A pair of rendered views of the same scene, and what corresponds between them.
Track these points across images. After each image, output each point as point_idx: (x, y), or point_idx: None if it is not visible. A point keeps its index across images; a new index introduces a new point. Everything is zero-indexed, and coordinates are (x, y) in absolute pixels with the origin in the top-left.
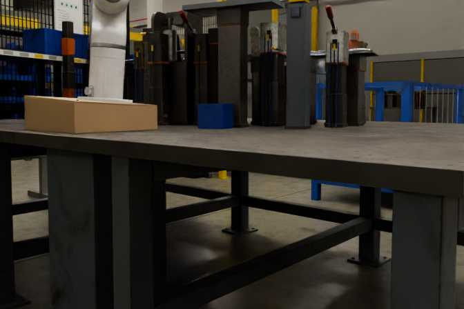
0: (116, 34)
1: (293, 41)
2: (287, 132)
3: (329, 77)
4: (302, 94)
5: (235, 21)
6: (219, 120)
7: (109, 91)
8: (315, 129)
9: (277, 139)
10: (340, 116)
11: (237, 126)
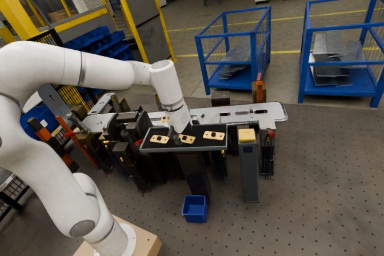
0: (103, 230)
1: (246, 164)
2: (267, 251)
3: (264, 154)
4: (256, 189)
5: (191, 154)
6: (203, 220)
7: (119, 254)
8: (265, 200)
9: None
10: (272, 170)
11: (208, 201)
